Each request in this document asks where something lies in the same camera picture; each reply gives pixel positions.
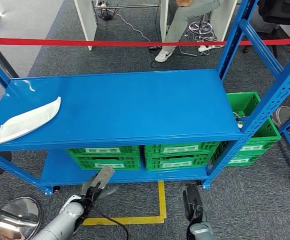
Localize black power strip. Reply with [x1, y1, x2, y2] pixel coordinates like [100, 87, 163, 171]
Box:
[97, 9, 116, 22]

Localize chrome stanchion post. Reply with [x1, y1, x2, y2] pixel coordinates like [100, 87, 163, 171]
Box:
[0, 33, 20, 80]
[0, 197, 43, 240]

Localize red barrier belt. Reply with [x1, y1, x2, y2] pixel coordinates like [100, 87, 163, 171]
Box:
[0, 37, 290, 48]

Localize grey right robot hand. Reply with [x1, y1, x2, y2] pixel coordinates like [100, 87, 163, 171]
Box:
[182, 182, 208, 227]

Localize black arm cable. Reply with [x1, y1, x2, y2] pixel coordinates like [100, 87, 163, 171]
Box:
[91, 181, 130, 240]

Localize black office chair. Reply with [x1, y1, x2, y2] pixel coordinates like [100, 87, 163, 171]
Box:
[242, 0, 290, 60]

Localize white cable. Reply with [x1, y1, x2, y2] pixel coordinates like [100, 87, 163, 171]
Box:
[113, 9, 152, 43]

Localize yellow floor tape square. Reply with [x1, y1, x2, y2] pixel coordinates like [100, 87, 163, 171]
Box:
[82, 180, 168, 227]

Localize white plastic trim part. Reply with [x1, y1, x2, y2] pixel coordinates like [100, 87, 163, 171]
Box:
[0, 96, 62, 146]

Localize chrome stool base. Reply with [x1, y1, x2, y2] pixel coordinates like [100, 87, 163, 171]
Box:
[187, 14, 214, 38]

